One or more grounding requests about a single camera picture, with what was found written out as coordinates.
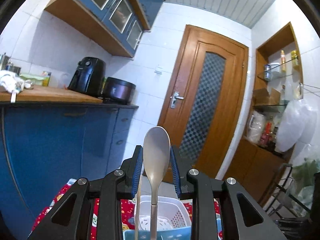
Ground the glass jar on shelf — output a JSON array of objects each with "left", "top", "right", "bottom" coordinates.
[{"left": 264, "top": 64, "right": 272, "bottom": 82}]

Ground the bag of green vegetables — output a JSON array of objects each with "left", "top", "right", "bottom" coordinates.
[{"left": 290, "top": 144, "right": 319, "bottom": 210}]

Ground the clear plastic jug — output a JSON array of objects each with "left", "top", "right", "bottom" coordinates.
[{"left": 246, "top": 111, "right": 266, "bottom": 144}]

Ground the black air fryer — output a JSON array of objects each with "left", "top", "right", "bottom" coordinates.
[{"left": 68, "top": 57, "right": 106, "bottom": 98}]

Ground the wooden shelf cabinet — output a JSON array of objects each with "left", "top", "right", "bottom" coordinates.
[{"left": 225, "top": 23, "right": 303, "bottom": 206}]

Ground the red sauce bottle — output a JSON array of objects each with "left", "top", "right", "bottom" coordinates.
[{"left": 259, "top": 120, "right": 272, "bottom": 147}]

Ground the white cloth on counter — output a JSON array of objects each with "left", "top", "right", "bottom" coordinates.
[{"left": 0, "top": 70, "right": 33, "bottom": 103}]

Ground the white wall switch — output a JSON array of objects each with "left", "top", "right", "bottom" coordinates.
[{"left": 155, "top": 65, "right": 163, "bottom": 75}]

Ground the white plastic basket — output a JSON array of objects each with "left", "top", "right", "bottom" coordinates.
[{"left": 138, "top": 195, "right": 193, "bottom": 231}]

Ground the light wooden chopstick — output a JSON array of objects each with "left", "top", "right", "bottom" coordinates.
[{"left": 135, "top": 175, "right": 142, "bottom": 240}]

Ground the yellow bottle on shelf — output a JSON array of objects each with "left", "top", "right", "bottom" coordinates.
[{"left": 291, "top": 50, "right": 299, "bottom": 69}]

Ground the steel pot on counter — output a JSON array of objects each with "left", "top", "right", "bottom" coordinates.
[{"left": 0, "top": 53, "right": 21, "bottom": 75}]

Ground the wooden door with glass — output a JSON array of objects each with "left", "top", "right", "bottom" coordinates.
[{"left": 158, "top": 25, "right": 248, "bottom": 178}]

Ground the white plastic spoon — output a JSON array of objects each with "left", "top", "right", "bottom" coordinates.
[{"left": 143, "top": 126, "right": 170, "bottom": 239}]

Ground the dark rice cooker pot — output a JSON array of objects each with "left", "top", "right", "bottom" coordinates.
[{"left": 101, "top": 77, "right": 136, "bottom": 105}]

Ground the blue upper wall cabinet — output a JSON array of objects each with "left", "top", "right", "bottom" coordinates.
[{"left": 45, "top": 0, "right": 163, "bottom": 58}]

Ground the black wire rack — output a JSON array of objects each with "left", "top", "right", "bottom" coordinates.
[{"left": 264, "top": 164, "right": 311, "bottom": 219}]

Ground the white plastic bag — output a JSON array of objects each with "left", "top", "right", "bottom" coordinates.
[{"left": 276, "top": 99, "right": 319, "bottom": 152}]

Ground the blue kitchen counter cabinet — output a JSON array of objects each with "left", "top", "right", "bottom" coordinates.
[{"left": 1, "top": 92, "right": 137, "bottom": 239}]

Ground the orange bottle on shelf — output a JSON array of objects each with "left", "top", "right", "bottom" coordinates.
[{"left": 280, "top": 50, "right": 286, "bottom": 74}]

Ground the blue plastic utensil box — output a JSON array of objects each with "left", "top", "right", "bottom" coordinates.
[{"left": 123, "top": 218, "right": 222, "bottom": 240}]

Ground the green container on counter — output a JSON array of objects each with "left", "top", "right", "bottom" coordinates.
[{"left": 20, "top": 73, "right": 45, "bottom": 86}]

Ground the silver door handle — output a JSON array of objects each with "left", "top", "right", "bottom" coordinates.
[{"left": 170, "top": 91, "right": 184, "bottom": 109}]

